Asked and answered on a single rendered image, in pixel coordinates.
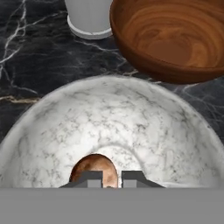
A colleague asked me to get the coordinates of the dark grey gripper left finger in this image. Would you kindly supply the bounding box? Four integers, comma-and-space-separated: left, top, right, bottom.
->
59, 171, 104, 189

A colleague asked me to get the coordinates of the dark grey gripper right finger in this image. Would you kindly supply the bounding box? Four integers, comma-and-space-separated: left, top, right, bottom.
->
121, 171, 166, 189

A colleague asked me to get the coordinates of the brown mushroom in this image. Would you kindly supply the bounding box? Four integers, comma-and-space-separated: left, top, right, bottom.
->
69, 154, 119, 189

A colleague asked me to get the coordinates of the white marble bowl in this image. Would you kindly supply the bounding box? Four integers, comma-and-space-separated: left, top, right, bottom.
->
0, 74, 224, 189

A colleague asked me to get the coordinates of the brown wooden bowl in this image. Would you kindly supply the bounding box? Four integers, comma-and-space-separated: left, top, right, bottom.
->
108, 0, 224, 86

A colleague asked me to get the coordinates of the white cylindrical container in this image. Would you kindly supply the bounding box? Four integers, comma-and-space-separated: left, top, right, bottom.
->
64, 0, 114, 40

